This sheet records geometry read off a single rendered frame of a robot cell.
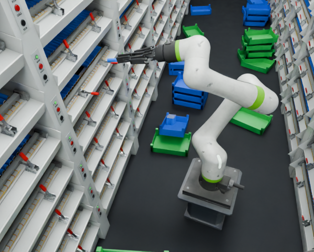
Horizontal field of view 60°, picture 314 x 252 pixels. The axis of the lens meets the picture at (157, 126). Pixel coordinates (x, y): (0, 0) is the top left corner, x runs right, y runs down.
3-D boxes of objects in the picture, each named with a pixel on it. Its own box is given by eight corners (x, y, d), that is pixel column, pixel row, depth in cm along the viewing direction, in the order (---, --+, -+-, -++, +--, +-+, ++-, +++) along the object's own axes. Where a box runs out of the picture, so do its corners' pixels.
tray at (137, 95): (152, 73, 248) (156, 61, 238) (132, 118, 206) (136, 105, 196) (131, 66, 247) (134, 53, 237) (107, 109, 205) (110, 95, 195)
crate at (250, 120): (270, 122, 239) (273, 115, 234) (261, 135, 228) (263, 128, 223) (239, 109, 254) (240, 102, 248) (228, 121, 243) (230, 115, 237)
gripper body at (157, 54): (165, 40, 122) (146, 43, 125) (161, 49, 116) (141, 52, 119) (169, 55, 127) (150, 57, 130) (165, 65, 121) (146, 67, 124)
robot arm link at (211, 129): (200, 143, 174) (256, 74, 151) (210, 161, 162) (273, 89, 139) (184, 138, 168) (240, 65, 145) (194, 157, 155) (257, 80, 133)
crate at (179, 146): (191, 138, 230) (191, 132, 225) (187, 156, 217) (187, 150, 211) (156, 134, 236) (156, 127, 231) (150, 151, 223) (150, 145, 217)
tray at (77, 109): (117, 58, 160) (119, 44, 153) (71, 130, 118) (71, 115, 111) (84, 45, 159) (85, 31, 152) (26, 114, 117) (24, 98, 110)
